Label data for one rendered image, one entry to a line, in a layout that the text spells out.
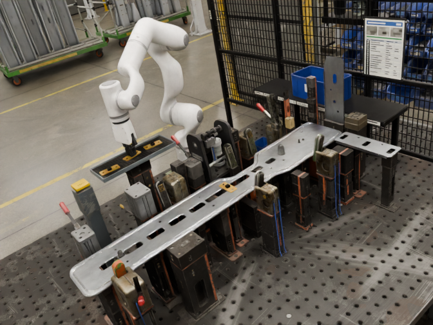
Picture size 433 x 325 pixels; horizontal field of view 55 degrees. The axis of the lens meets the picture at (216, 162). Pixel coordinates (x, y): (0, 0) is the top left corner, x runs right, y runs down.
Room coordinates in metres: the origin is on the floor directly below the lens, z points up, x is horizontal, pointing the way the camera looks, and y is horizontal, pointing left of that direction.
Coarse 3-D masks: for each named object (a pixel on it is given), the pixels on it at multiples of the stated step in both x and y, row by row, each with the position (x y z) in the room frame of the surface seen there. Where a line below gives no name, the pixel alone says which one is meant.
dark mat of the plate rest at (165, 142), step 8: (144, 144) 1.71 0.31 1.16; (160, 144) 1.67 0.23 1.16; (168, 144) 1.66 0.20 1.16; (144, 152) 1.63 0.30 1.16; (152, 152) 1.62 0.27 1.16; (112, 160) 1.62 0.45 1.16; (120, 160) 1.60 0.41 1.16; (136, 160) 1.57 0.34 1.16; (96, 168) 1.57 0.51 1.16; (104, 168) 1.55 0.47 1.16; (120, 168) 1.53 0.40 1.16; (104, 176) 1.49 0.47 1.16
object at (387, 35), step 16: (368, 16) 2.03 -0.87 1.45; (368, 32) 2.03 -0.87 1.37; (384, 32) 1.95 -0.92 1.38; (400, 32) 1.89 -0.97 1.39; (368, 48) 2.02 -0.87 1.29; (384, 48) 1.95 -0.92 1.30; (400, 48) 1.88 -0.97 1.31; (384, 64) 1.95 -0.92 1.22; (400, 64) 1.88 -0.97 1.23; (400, 80) 1.87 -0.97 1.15
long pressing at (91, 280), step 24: (288, 144) 1.73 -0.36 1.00; (312, 144) 1.68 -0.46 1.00; (264, 168) 1.56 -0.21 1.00; (288, 168) 1.53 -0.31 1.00; (216, 192) 1.45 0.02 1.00; (240, 192) 1.41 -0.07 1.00; (168, 216) 1.35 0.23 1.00; (192, 216) 1.32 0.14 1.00; (120, 240) 1.25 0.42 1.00; (144, 240) 1.23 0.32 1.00; (168, 240) 1.20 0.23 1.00; (96, 264) 1.14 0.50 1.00; (96, 288) 1.03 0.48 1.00
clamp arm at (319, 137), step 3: (318, 135) 1.55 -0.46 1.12; (321, 135) 1.55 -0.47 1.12; (318, 138) 1.54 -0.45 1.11; (321, 138) 1.54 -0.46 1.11; (315, 141) 1.56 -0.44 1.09; (318, 141) 1.54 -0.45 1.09; (321, 141) 1.55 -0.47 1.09; (315, 144) 1.56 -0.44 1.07; (318, 144) 1.54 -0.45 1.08; (321, 144) 1.56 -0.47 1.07; (315, 147) 1.56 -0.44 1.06; (318, 147) 1.55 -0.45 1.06; (321, 147) 1.56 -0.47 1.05; (315, 150) 1.56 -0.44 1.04; (318, 150) 1.55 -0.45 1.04; (321, 150) 1.57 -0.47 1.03; (315, 153) 1.56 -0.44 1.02; (315, 156) 1.56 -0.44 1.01; (315, 159) 1.56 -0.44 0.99
